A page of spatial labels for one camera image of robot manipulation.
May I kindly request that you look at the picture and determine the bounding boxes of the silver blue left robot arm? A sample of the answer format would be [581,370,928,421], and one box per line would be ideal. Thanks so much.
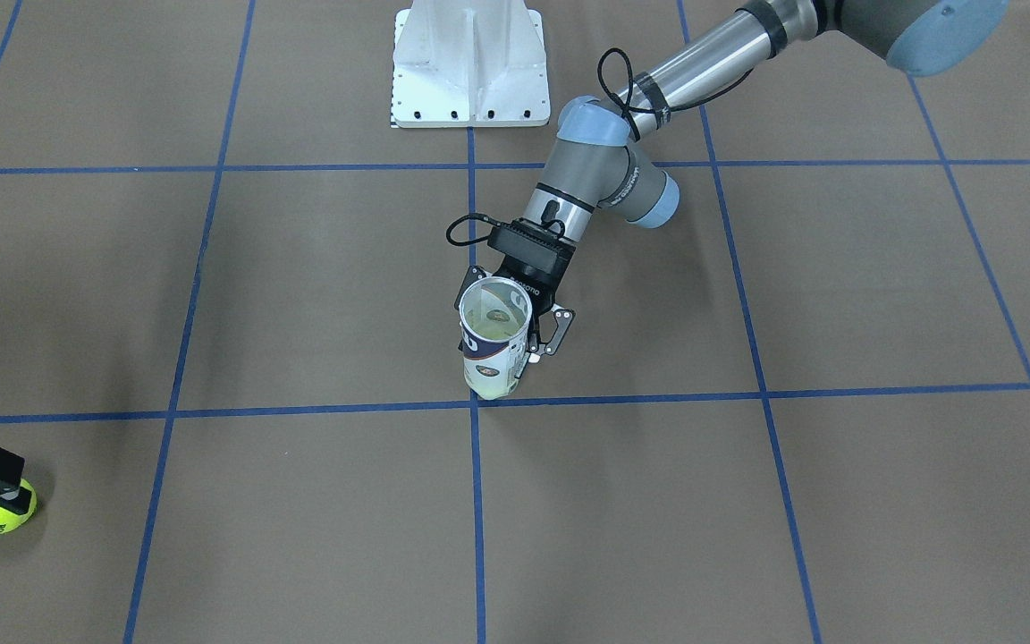
[460,1,1007,377]

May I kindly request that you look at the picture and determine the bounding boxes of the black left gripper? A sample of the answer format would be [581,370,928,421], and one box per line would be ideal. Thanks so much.
[454,223,576,364]

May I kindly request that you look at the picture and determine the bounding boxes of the clear tennis ball can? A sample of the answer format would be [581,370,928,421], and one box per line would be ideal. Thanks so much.
[458,276,533,400]

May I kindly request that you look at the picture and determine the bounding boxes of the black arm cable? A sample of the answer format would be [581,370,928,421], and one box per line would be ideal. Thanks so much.
[445,47,757,248]

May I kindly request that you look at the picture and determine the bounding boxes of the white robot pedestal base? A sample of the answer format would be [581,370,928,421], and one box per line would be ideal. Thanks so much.
[390,1,552,128]

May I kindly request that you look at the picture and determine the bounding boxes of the Roland Garros tennis ball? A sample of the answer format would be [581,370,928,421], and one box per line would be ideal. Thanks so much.
[464,315,528,400]

